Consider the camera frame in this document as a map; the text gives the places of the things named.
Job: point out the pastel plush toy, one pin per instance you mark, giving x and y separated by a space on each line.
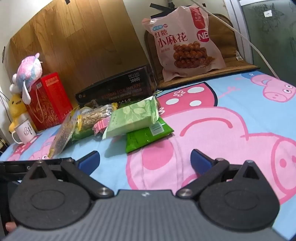
27 71

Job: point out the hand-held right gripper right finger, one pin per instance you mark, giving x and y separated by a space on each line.
201 161

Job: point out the person's left hand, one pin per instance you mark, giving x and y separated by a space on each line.
10 227

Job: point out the dark green snack packet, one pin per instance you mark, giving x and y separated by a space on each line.
141 140

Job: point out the black tape cross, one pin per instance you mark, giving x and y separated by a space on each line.
159 10

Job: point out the large pink snack bag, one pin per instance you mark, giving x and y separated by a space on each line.
185 41

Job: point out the light green snack packet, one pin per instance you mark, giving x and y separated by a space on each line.
131 115

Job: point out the printed blanket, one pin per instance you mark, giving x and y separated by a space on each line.
231 111

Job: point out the pink candy box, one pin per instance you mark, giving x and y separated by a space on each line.
100 125

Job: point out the white mug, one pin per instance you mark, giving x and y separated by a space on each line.
25 132

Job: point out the clear nut bar packet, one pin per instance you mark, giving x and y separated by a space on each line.
94 115

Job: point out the clear seed packet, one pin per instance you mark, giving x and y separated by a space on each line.
62 136

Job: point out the red gift box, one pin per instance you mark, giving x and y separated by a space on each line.
49 102

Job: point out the black cardboard box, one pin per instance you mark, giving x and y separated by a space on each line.
120 87

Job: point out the yellow plush toy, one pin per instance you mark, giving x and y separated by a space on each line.
17 106

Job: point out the wooden board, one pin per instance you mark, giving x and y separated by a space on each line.
76 46

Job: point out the grey metal cabinet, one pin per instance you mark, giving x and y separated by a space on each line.
270 34

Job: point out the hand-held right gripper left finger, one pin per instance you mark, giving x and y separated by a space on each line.
89 161

